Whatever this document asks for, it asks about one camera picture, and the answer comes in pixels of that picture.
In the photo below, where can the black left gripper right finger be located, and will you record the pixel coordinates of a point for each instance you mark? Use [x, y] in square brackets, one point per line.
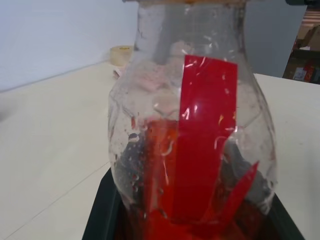
[285, 225]

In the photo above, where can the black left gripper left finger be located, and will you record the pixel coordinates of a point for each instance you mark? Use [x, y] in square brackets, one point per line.
[105, 215]

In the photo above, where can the beige tape roll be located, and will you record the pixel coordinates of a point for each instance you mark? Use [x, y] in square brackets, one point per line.
[119, 55]

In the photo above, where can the clear plastic bottle red label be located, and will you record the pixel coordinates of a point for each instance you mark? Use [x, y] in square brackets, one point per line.
[207, 105]

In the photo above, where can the grey partition panel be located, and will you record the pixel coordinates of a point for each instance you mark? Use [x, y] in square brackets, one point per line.
[293, 30]

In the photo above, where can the storage shelf with boxes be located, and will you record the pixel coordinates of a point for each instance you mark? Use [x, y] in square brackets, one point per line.
[308, 57]

